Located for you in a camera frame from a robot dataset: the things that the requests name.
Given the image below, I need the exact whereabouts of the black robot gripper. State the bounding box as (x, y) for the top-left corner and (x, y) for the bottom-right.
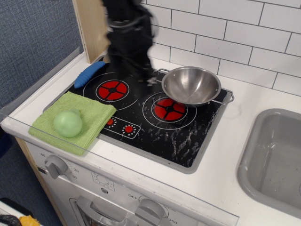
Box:
(107, 17), (157, 87)

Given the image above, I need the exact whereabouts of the silver metal bowl with handles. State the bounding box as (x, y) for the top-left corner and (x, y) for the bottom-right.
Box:
(147, 66), (235, 107)

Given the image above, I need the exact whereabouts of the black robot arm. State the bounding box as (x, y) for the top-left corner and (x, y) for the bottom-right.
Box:
(103, 0), (156, 87)

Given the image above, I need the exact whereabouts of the black toy stovetop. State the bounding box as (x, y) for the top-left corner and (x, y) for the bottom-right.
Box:
(66, 64), (233, 174)

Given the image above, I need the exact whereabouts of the light wooden side panel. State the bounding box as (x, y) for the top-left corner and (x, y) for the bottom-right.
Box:
(72, 0), (109, 64)

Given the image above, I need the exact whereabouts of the green microfiber cloth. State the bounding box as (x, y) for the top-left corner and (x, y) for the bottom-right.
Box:
(29, 91), (116, 156)

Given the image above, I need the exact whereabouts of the green plastic pear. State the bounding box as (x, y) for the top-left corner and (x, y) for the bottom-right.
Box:
(54, 109), (83, 138)

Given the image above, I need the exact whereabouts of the grey timer knob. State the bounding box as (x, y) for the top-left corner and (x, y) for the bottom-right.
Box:
(45, 155), (68, 179)

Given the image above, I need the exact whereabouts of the grey oven knob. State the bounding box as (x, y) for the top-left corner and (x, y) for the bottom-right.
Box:
(135, 199), (165, 224)

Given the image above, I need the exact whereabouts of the grey plastic sink basin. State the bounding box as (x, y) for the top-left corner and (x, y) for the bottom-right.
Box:
(237, 109), (301, 218)

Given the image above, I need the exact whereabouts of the yellow object at corner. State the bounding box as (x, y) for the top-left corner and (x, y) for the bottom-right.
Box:
(19, 215), (41, 226)

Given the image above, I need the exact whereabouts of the blue handled metal spoon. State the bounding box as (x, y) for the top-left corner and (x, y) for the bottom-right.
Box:
(74, 55), (110, 89)

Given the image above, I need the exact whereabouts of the silver oven door handle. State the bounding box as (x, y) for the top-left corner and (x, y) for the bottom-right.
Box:
(76, 196), (135, 226)

